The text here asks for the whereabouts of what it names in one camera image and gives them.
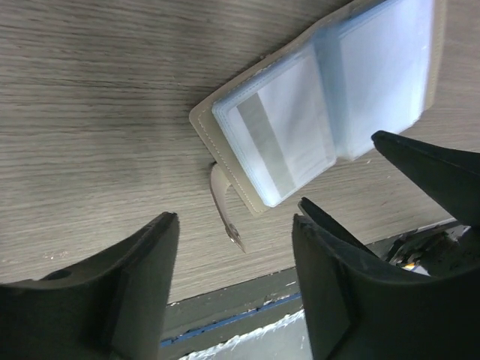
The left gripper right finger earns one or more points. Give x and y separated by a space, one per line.
359 307

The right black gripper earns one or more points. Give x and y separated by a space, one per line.
448 176

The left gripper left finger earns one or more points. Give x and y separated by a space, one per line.
109 306

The white card with magnetic stripe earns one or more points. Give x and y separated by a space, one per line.
280 132

